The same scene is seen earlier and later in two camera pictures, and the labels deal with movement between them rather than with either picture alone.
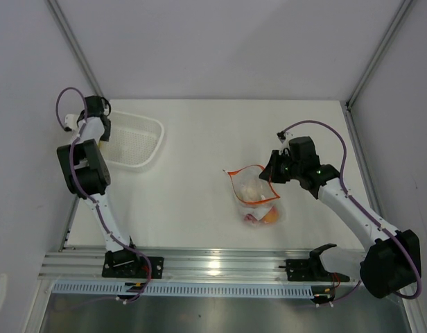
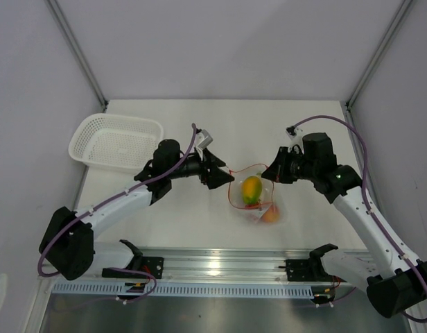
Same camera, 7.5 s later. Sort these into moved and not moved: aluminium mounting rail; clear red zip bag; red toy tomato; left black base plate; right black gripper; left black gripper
Moved: clear red zip bag; left black gripper
Not moved: left black base plate; red toy tomato; right black gripper; aluminium mounting rail
